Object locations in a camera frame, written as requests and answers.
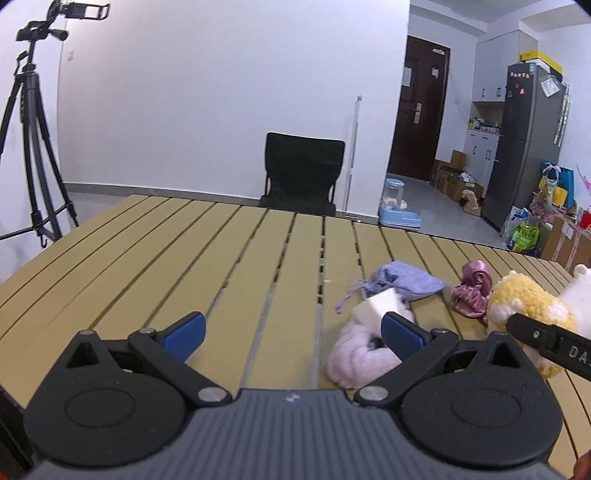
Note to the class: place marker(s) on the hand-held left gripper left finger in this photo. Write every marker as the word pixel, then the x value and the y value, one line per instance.
pixel 184 334

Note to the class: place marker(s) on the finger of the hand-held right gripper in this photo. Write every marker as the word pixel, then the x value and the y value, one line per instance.
pixel 531 332

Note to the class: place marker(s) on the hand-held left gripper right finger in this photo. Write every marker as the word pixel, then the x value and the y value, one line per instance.
pixel 399 334

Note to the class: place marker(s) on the white sponge block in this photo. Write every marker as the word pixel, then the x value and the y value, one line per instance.
pixel 376 307

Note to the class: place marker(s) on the yellow plush toy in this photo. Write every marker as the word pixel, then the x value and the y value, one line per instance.
pixel 521 295

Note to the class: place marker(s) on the pale pink towel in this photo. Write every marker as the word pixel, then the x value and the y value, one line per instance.
pixel 355 355

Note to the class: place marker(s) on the pink satin scrunchie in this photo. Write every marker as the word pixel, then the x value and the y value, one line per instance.
pixel 471 295

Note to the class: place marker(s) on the khaki folding table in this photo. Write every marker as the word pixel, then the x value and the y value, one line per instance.
pixel 138 277

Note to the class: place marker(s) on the taped cardboard box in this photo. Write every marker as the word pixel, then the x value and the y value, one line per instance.
pixel 565 244

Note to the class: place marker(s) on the green printed bag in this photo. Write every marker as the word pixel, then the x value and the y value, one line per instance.
pixel 524 235

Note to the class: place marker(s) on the blue pet water feeder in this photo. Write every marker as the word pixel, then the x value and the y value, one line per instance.
pixel 399 217

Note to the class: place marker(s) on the red printed box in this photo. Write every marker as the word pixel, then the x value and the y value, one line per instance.
pixel 586 219

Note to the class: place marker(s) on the tan toy figure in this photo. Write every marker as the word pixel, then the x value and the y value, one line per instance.
pixel 472 203

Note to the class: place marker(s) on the colourful gift bags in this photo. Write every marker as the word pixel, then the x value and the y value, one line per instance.
pixel 556 184

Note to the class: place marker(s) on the purple feathery decoration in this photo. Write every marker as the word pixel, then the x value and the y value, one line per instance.
pixel 584 182

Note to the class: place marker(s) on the open cardboard boxes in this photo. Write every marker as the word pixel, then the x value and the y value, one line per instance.
pixel 450 180

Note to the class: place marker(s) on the grey refrigerator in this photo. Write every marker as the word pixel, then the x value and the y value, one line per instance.
pixel 521 152

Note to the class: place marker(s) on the white base cabinet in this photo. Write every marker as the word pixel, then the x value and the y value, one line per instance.
pixel 480 157

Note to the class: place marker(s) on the white pole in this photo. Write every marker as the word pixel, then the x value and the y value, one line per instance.
pixel 353 152

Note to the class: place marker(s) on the black folding chair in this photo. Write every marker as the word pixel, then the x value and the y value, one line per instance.
pixel 302 170

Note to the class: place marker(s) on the dark brown door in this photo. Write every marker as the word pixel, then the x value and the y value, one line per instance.
pixel 415 138

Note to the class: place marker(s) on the yellow box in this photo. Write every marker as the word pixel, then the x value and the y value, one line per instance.
pixel 540 57

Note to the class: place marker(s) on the black tripod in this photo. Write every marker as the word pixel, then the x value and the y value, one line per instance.
pixel 31 92

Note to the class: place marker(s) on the white wall cabinet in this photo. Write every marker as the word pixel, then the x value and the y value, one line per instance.
pixel 494 69

